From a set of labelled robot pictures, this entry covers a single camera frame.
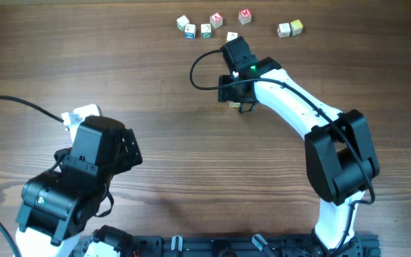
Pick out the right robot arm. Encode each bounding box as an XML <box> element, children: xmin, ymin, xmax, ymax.
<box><xmin>218</xmin><ymin>36</ymin><xmax>380</xmax><ymax>255</ymax></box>

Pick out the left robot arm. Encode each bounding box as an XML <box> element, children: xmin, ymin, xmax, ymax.
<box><xmin>16</xmin><ymin>116</ymin><xmax>143</xmax><ymax>256</ymax></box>

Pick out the red edged wooden block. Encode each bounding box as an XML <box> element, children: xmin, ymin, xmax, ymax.
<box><xmin>226</xmin><ymin>31</ymin><xmax>238</xmax><ymax>42</ymax></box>

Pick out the green N wooden block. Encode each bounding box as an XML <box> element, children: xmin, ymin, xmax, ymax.
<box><xmin>201</xmin><ymin>24</ymin><xmax>212</xmax><ymax>39</ymax></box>

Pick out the red M wooden block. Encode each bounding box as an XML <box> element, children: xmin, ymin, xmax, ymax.
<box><xmin>238</xmin><ymin>9</ymin><xmax>253</xmax><ymax>24</ymax></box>

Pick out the red A wooden block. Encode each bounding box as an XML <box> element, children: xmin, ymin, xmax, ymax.
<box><xmin>210</xmin><ymin>12</ymin><xmax>223</xmax><ymax>29</ymax></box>

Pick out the red Y wooden block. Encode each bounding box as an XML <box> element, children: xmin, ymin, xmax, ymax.
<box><xmin>277</xmin><ymin>23</ymin><xmax>291</xmax><ymax>38</ymax></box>

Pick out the blue letter wooden block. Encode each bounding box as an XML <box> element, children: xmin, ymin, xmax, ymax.
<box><xmin>184</xmin><ymin>24</ymin><xmax>196</xmax><ymax>39</ymax></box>

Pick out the yellow top wooden block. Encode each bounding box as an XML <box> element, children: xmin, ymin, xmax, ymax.
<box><xmin>290</xmin><ymin>19</ymin><xmax>303</xmax><ymax>36</ymax></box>

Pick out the green letter wooden block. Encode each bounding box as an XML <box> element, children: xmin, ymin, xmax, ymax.
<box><xmin>176</xmin><ymin>15</ymin><xmax>190</xmax><ymax>31</ymax></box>

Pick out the black left camera cable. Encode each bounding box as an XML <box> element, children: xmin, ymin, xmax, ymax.
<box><xmin>0</xmin><ymin>95</ymin><xmax>66</xmax><ymax>124</ymax></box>

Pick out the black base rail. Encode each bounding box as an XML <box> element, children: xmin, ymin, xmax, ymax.
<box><xmin>70</xmin><ymin>233</ymin><xmax>382</xmax><ymax>257</ymax></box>

